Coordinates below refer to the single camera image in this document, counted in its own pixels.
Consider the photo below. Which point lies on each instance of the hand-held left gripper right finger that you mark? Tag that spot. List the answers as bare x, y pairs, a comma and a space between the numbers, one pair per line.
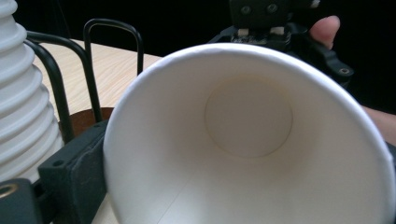
391, 155

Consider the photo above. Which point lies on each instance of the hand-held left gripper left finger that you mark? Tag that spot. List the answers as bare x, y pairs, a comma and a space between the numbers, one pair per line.
74, 174

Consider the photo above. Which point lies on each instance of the stack of white paper cups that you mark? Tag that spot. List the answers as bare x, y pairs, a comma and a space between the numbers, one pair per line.
21, 109

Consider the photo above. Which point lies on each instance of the white paper cup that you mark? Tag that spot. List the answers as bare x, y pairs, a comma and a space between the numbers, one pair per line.
249, 140

